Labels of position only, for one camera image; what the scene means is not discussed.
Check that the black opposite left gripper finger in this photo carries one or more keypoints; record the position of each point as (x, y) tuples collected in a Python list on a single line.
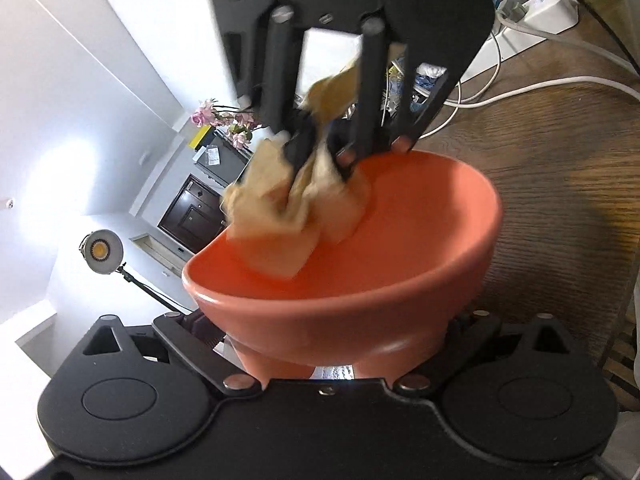
[(354, 139), (279, 111)]

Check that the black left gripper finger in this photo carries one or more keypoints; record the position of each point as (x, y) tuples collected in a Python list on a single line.
[(466, 335), (192, 340)]

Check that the orange footed ceramic bowl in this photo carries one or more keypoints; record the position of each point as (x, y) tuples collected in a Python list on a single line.
[(380, 301)]

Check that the beige cleaning cloth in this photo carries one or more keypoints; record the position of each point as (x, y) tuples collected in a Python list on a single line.
[(292, 197)]

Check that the pink flower bouquet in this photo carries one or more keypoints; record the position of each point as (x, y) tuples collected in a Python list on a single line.
[(237, 126)]

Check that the white power strip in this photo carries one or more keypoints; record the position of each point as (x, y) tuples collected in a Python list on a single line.
[(552, 16)]

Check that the round studio lamp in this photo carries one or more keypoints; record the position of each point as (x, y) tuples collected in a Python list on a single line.
[(103, 253)]

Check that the dark wooden cabinet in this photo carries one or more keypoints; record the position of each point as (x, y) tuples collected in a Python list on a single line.
[(194, 217)]

